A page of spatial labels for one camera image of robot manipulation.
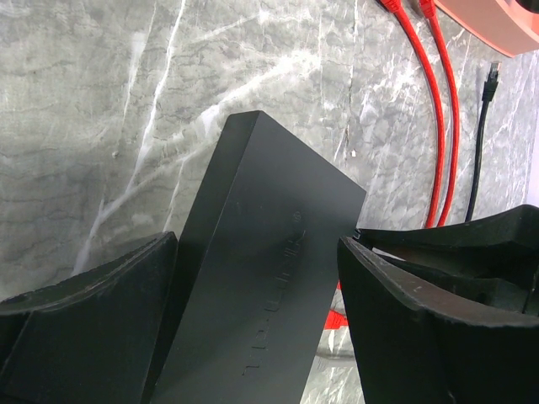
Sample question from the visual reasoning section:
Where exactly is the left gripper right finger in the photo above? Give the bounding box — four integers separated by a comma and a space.
338, 237, 538, 403

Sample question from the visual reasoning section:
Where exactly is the salmon pink tray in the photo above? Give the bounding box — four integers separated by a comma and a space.
435, 0, 538, 57

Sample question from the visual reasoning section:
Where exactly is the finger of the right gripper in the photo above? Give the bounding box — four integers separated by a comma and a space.
372, 247, 538, 316
351, 205, 538, 261

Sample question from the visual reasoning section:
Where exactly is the black ethernet cable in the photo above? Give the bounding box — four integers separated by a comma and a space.
462, 61, 503, 223

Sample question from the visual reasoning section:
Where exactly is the black network switch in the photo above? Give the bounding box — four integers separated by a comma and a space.
152, 110, 366, 403

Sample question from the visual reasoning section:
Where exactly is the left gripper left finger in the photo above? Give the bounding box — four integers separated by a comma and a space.
1, 232, 178, 403

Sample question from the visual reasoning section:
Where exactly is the red ethernet cable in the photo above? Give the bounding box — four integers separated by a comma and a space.
323, 0, 461, 332
378, 0, 446, 229

